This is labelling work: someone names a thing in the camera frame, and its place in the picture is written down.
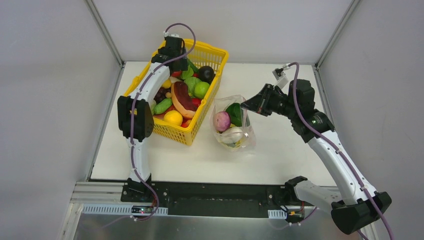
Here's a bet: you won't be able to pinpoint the green white bok choy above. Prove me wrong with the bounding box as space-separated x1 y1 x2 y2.
225 102 243 127

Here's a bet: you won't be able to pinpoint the clear zip top bag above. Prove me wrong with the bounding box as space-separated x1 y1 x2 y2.
209 95 256 152

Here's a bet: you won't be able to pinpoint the white radish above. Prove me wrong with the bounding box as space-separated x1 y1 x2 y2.
220 126 245 144

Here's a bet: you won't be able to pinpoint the purple onion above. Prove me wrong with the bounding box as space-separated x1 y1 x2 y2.
212 111 231 132

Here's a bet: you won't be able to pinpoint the red apple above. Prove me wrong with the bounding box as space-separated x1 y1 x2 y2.
170 70 183 78

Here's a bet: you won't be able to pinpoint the green leaf vegetable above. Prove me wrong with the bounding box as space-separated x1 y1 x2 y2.
180 66 194 81

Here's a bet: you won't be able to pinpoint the yellow napa cabbage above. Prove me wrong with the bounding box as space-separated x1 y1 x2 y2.
227 137 249 149

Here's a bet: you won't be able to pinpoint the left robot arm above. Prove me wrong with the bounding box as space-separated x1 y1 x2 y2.
117 34 188 203

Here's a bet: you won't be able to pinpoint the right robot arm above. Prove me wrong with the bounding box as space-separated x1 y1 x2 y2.
240 79 392 235

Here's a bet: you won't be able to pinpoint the yellow plastic basket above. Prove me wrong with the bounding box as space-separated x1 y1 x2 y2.
117 36 229 145

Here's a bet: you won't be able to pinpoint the pale green lettuce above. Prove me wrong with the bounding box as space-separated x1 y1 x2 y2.
183 76 201 96

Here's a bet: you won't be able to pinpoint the dark purple eggplant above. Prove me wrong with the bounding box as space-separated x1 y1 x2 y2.
198 65 216 84

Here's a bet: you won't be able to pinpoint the green apple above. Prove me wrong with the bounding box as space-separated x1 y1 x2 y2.
193 81 210 99

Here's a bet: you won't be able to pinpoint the dark purple grapes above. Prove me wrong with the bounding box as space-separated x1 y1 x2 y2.
154 87 172 104

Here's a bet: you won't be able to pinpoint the small red tomato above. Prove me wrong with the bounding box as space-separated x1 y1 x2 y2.
191 97 202 108

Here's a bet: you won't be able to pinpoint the green cucumber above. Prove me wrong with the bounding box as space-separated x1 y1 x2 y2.
153 98 173 115

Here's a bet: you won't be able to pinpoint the yellow lemon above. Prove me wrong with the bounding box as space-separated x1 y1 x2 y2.
163 110 183 126

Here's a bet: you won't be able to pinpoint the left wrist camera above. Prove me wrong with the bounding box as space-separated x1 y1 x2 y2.
163 31 180 40

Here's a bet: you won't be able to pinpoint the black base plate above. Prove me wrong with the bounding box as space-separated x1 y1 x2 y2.
130 181 309 221

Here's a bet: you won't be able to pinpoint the aluminium frame rail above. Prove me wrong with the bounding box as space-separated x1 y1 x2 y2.
59 181 362 240

